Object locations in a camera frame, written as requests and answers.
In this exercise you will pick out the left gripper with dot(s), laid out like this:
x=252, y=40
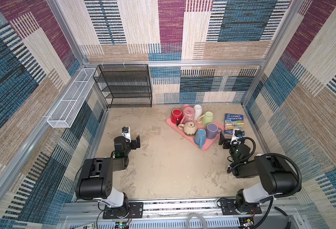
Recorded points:
x=134, y=142

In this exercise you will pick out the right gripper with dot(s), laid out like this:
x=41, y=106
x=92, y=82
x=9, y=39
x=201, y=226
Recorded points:
x=226, y=141

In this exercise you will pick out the white mug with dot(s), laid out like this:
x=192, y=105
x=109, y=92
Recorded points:
x=198, y=111

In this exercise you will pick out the pink ghost pattern mug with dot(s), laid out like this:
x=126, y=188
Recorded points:
x=188, y=114

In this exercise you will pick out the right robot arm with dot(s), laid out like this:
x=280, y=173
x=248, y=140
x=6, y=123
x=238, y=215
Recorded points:
x=279, y=176

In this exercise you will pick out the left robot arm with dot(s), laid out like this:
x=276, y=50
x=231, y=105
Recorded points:
x=95, y=181

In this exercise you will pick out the purple mug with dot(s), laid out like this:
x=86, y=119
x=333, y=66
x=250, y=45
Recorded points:
x=212, y=130

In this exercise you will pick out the blue mug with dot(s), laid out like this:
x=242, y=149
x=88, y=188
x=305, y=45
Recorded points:
x=200, y=138

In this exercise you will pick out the light green mug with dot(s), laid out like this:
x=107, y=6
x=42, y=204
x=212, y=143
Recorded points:
x=205, y=119

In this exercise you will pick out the red mug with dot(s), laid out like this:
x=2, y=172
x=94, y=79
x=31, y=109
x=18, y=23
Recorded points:
x=176, y=116

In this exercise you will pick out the blue treehouse book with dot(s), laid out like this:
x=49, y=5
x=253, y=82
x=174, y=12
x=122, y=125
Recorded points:
x=233, y=122

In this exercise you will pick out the pink plastic tray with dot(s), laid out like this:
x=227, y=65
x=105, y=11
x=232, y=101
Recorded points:
x=208, y=142

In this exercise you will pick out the cream ceramic teapot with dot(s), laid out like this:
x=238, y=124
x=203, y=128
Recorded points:
x=189, y=128

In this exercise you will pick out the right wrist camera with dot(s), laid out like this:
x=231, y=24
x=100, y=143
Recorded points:
x=236, y=137

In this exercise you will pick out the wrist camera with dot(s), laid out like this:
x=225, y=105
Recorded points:
x=126, y=133
x=236, y=137

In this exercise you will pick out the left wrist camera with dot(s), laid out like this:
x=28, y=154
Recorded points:
x=126, y=133

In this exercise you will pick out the black wire mesh shelf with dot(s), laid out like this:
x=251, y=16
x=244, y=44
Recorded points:
x=125, y=86

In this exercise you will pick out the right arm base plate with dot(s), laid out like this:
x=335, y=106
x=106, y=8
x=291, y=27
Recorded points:
x=230, y=206

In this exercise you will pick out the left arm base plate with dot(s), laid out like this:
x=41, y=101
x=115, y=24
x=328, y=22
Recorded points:
x=132, y=210

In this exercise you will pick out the white wire mesh basket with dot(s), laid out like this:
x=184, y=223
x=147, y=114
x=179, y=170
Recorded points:
x=69, y=106

